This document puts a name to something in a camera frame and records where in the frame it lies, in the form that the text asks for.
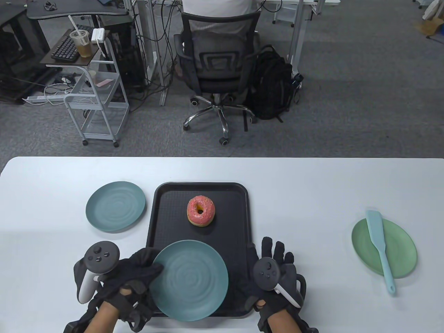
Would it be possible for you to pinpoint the white rolling cabinet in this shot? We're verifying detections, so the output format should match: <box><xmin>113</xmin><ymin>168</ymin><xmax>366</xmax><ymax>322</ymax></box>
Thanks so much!
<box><xmin>272</xmin><ymin>0</ymin><xmax>299</xmax><ymax>27</ymax></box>

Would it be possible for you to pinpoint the person's right hand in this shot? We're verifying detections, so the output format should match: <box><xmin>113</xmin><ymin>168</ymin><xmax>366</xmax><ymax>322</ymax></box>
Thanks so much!
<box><xmin>236</xmin><ymin>237</ymin><xmax>307</xmax><ymax>325</ymax></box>

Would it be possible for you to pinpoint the black wrist camera strap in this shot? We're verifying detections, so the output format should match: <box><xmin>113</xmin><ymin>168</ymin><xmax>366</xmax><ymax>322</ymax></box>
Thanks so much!
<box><xmin>258</xmin><ymin>311</ymin><xmax>318</xmax><ymax>333</ymax></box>
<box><xmin>63</xmin><ymin>307</ymin><xmax>155</xmax><ymax>333</ymax></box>

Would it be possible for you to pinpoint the person's left forearm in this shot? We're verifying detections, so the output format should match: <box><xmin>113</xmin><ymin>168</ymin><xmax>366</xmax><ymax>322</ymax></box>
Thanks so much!
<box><xmin>83</xmin><ymin>301</ymin><xmax>120</xmax><ymax>333</ymax></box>

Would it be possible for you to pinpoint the cardboard box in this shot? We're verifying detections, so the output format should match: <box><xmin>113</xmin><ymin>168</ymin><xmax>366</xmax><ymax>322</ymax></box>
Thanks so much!
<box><xmin>415</xmin><ymin>17</ymin><xmax>444</xmax><ymax>39</ymax></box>

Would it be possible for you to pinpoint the black cable bundle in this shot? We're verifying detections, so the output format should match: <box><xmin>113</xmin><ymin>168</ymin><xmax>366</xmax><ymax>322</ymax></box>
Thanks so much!
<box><xmin>130</xmin><ymin>0</ymin><xmax>177</xmax><ymax>113</ymax></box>

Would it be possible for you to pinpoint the white power strip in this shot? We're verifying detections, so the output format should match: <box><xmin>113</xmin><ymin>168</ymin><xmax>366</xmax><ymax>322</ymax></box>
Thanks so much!
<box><xmin>23</xmin><ymin>94</ymin><xmax>70</xmax><ymax>104</ymax></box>

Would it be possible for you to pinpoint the black mesh office chair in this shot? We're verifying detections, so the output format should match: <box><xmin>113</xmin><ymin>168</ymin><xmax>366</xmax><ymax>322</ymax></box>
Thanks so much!
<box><xmin>173</xmin><ymin>10</ymin><xmax>264</xmax><ymax>145</ymax></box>

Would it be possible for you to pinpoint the white cable bundle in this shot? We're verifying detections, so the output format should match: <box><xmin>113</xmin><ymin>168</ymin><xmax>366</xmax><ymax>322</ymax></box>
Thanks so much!
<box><xmin>43</xmin><ymin>83</ymin><xmax>75</xmax><ymax>104</ymax></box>

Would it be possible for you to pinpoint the pink frosted mini donut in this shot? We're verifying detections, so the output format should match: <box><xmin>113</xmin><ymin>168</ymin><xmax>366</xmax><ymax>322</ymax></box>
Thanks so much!
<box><xmin>187</xmin><ymin>195</ymin><xmax>216</xmax><ymax>228</ymax></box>

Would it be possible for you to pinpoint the white desk frame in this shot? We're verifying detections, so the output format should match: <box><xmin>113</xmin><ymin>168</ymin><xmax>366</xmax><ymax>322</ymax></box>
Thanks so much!
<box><xmin>288</xmin><ymin>0</ymin><xmax>342</xmax><ymax>77</ymax></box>
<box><xmin>132</xmin><ymin>0</ymin><xmax>170</xmax><ymax>106</ymax></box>

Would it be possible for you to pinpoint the black backpack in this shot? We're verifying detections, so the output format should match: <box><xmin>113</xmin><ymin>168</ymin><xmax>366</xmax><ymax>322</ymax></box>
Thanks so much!
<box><xmin>245</xmin><ymin>45</ymin><xmax>294</xmax><ymax>122</ymax></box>

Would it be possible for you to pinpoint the black desk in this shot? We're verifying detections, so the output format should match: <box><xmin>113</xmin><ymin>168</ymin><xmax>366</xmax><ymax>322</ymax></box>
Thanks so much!
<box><xmin>26</xmin><ymin>0</ymin><xmax>129</xmax><ymax>21</ymax></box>

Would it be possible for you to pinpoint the white power adapter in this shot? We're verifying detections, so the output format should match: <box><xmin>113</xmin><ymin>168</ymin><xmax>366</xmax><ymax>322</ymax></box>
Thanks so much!
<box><xmin>91</xmin><ymin>28</ymin><xmax>106</xmax><ymax>58</ymax></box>

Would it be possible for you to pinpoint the black keyboard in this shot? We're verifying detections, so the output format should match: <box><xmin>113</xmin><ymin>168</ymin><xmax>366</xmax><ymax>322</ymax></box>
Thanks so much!
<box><xmin>51</xmin><ymin>25</ymin><xmax>96</xmax><ymax>62</ymax></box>

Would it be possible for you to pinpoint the green round plate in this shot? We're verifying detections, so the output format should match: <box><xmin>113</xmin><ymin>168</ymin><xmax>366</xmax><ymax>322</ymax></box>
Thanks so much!
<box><xmin>351</xmin><ymin>218</ymin><xmax>418</xmax><ymax>279</ymax></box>

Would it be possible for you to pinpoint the white plastic item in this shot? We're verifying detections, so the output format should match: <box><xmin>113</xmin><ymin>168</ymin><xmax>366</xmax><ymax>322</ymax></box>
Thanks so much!
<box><xmin>421</xmin><ymin>0</ymin><xmax>444</xmax><ymax>20</ymax></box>

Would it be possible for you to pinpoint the teal round plate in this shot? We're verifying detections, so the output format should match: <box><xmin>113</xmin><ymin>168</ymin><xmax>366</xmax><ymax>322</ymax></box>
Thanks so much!
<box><xmin>86</xmin><ymin>181</ymin><xmax>146</xmax><ymax>233</ymax></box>
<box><xmin>149</xmin><ymin>240</ymin><xmax>229</xmax><ymax>321</ymax></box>

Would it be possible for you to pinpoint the person's right forearm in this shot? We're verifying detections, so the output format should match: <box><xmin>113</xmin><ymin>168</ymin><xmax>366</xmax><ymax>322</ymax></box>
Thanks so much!
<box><xmin>265</xmin><ymin>314</ymin><xmax>299</xmax><ymax>333</ymax></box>

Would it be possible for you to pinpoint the light blue dessert shovel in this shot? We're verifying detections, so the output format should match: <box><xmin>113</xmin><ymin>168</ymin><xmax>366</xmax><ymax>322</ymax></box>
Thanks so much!
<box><xmin>365</xmin><ymin>210</ymin><xmax>396</xmax><ymax>296</ymax></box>

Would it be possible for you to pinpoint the person's left hand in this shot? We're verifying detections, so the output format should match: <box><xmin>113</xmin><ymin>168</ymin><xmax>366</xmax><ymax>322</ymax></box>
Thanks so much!
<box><xmin>88</xmin><ymin>247</ymin><xmax>164</xmax><ymax>332</ymax></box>

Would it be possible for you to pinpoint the black baking tray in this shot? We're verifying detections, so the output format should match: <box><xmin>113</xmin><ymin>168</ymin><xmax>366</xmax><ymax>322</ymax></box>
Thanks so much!
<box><xmin>146</xmin><ymin>182</ymin><xmax>252</xmax><ymax>318</ymax></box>

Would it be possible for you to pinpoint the black computer tower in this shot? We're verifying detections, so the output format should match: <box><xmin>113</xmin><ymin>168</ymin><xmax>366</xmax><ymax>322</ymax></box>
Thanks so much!
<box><xmin>101</xmin><ymin>14</ymin><xmax>146</xmax><ymax>92</ymax></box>

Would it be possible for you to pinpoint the plastic drink cup with straw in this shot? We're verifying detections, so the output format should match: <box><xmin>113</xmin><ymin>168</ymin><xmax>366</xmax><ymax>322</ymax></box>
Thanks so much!
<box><xmin>68</xmin><ymin>15</ymin><xmax>92</xmax><ymax>58</ymax></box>

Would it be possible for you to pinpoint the white rolling cart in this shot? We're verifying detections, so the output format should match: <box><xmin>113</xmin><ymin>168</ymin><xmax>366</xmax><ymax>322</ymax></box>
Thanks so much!
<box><xmin>40</xmin><ymin>29</ymin><xmax>130</xmax><ymax>148</ymax></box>

